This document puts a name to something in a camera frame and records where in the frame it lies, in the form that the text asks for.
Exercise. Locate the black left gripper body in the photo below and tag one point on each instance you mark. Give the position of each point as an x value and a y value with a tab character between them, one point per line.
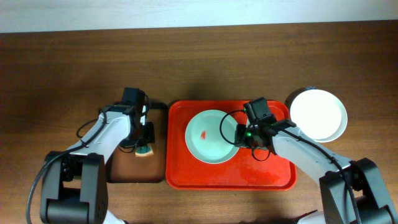
148	134

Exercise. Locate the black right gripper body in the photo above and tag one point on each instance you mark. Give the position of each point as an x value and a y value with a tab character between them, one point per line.
240	139

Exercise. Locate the green and yellow sponge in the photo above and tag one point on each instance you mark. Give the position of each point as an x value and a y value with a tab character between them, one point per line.
144	151

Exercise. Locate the light green plate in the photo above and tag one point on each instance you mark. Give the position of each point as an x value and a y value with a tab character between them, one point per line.
209	136

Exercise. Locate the white plate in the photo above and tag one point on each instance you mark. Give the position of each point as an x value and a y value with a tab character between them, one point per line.
319	114

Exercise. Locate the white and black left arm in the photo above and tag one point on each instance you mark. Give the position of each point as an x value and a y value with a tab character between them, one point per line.
74	182

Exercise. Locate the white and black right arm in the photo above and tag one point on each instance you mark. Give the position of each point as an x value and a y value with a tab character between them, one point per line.
351	191

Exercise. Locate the brown tray with black rim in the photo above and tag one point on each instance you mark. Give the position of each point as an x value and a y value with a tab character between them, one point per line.
126	167

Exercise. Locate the red plastic tray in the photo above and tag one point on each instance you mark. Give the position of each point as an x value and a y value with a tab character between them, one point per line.
247	170

